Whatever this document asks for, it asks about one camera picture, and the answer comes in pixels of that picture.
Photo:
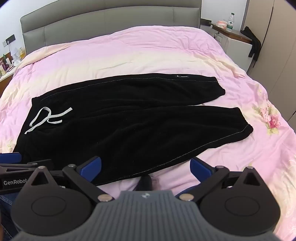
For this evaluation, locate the pink packet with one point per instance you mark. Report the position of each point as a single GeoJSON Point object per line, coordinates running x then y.
{"type": "Point", "coordinates": [221, 23]}

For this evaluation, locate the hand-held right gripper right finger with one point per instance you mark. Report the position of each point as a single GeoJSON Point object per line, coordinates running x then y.
{"type": "Point", "coordinates": [198, 170]}

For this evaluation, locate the grey padded headboard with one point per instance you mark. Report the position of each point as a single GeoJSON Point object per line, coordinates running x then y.
{"type": "Point", "coordinates": [104, 25]}

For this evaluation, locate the person's blue jeans leg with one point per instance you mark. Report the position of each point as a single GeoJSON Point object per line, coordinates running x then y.
{"type": "Point", "coordinates": [7, 208]}

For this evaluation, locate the cluttered left bedside table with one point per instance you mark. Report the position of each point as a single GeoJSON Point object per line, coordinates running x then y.
{"type": "Point", "coordinates": [12, 60]}

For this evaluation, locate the beige wardrobe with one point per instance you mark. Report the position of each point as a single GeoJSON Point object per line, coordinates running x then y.
{"type": "Point", "coordinates": [275, 46]}

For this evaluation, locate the black pants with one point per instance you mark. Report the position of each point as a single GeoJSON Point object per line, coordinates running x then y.
{"type": "Point", "coordinates": [127, 120]}

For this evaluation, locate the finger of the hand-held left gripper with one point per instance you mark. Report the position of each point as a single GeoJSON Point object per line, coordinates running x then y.
{"type": "Point", "coordinates": [10, 157]}

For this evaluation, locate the pink floral blanket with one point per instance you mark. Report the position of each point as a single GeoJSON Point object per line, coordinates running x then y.
{"type": "Point", "coordinates": [138, 53]}

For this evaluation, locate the dark wall switch panel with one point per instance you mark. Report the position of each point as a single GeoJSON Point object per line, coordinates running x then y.
{"type": "Point", "coordinates": [10, 38]}

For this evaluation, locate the wooden bedside table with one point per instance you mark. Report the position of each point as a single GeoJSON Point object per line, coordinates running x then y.
{"type": "Point", "coordinates": [5, 81]}

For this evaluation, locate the clear water bottle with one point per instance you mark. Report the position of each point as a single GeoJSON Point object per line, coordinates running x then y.
{"type": "Point", "coordinates": [230, 22]}

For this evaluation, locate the white bedside table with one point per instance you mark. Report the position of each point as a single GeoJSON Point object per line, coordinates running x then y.
{"type": "Point", "coordinates": [233, 44]}

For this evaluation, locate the small black box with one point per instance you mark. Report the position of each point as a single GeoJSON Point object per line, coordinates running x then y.
{"type": "Point", "coordinates": [205, 22]}

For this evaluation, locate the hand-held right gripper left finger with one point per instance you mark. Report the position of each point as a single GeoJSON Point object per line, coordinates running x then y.
{"type": "Point", "coordinates": [90, 168]}

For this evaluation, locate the black hanging cloth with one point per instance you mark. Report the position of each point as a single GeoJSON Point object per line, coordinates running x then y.
{"type": "Point", "coordinates": [253, 42]}

